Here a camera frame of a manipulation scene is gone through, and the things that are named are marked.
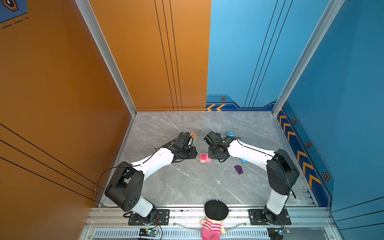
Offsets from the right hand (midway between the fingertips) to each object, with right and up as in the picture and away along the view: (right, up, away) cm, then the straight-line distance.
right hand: (211, 155), depth 89 cm
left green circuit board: (-32, -33, -19) cm, 49 cm away
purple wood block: (+17, -8, 0) cm, 19 cm away
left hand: (-10, +2, -1) cm, 10 cm away
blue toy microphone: (+14, +12, +13) cm, 23 cm away
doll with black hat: (0, -22, -21) cm, 30 cm away
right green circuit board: (+30, -33, -19) cm, 48 cm away
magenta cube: (-4, -1, +4) cm, 6 cm away
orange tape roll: (-11, +12, +16) cm, 23 cm away
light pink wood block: (-4, -4, +2) cm, 6 cm away
